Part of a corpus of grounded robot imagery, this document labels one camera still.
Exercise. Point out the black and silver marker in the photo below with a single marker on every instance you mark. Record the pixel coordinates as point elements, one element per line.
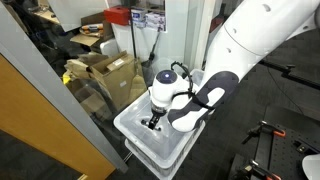
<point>144,122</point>

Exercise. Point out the black long handled dustpan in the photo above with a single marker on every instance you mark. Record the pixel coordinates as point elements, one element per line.
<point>147,65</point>

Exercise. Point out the black perforated workbench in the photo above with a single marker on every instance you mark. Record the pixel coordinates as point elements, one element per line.
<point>278,158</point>

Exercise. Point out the red box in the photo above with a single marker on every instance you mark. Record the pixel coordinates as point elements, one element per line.
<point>117,15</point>

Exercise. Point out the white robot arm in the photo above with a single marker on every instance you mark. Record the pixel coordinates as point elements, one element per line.
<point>253,30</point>

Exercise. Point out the white camera stand base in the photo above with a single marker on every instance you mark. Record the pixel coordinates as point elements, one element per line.
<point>311,167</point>

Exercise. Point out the flattened cardboard box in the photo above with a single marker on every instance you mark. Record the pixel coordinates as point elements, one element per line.
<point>89,98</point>

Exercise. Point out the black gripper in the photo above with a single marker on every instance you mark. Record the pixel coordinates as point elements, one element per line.
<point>157,112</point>

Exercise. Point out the open brown cardboard box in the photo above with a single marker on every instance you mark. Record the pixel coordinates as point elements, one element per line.
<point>114,74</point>

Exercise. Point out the orange handled clamp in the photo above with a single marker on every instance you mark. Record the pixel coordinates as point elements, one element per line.
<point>263,125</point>

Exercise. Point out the clear plastic storage bin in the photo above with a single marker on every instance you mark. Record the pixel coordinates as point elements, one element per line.
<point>163,152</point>

